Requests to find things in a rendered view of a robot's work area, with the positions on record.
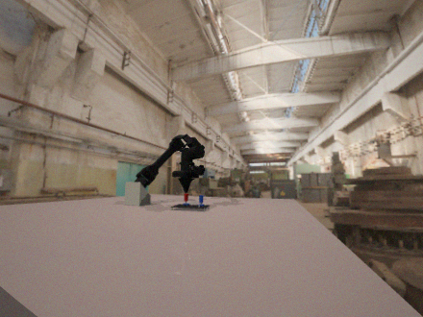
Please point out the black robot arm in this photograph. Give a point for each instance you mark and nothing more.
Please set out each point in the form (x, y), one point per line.
(194, 151)

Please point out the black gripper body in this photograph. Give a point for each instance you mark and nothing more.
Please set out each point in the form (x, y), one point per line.
(184, 170)

